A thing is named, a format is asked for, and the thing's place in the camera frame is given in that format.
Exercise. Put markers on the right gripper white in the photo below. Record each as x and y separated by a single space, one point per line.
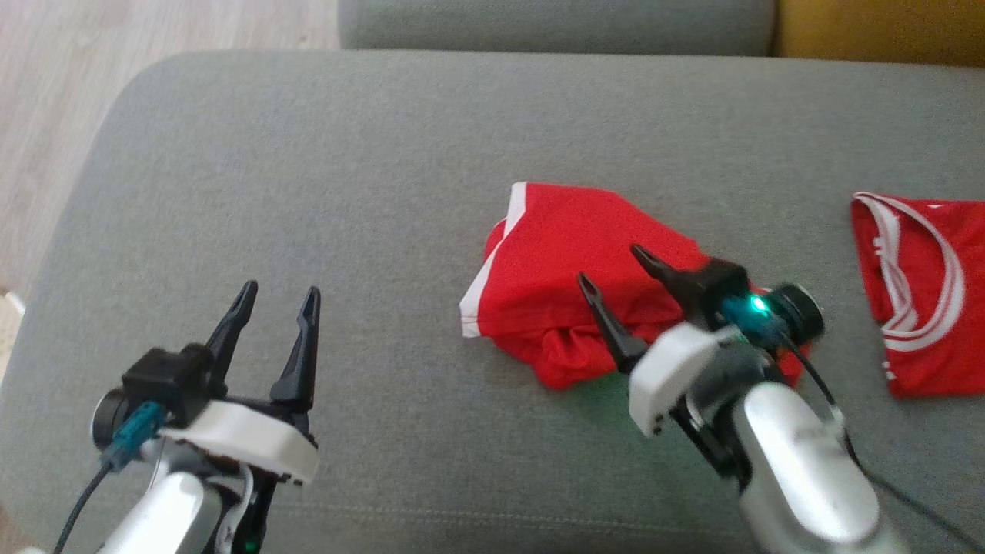
673 369

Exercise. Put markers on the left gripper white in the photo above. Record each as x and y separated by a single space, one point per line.
246 442

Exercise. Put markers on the red shorts white stripe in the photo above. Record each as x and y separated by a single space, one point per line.
562 269

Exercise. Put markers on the red Bulls basketball jersey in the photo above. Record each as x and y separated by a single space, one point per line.
923 308

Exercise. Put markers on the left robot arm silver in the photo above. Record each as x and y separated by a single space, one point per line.
161 515

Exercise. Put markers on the large grey sofa seat cushion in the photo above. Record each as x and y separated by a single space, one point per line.
346 192

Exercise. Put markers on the large yellow sofa back cushion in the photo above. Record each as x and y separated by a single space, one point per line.
885 27

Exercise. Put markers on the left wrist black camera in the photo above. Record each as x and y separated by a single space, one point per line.
165 381

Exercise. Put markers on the wrist black camera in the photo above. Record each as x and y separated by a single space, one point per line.
804 308
165 381

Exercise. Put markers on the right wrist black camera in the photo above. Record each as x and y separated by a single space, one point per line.
804 308

